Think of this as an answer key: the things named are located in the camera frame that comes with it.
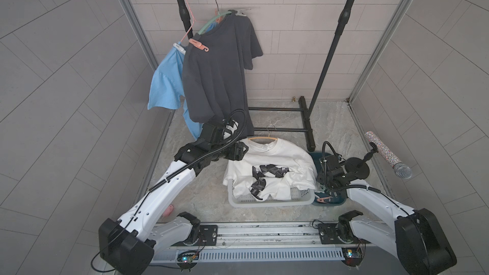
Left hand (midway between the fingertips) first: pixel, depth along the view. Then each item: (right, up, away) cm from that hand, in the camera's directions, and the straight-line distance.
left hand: (245, 146), depth 74 cm
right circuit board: (+39, -39, -6) cm, 56 cm away
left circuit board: (-19, -37, -11) cm, 43 cm away
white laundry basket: (+23, -23, +5) cm, 32 cm away
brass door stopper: (+29, +22, +45) cm, 58 cm away
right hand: (+35, -16, +15) cm, 42 cm away
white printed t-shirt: (+11, -12, +8) cm, 18 cm away
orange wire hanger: (+9, +1, +24) cm, 26 cm away
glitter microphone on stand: (+52, -13, +12) cm, 55 cm away
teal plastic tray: (+32, -23, +5) cm, 40 cm away
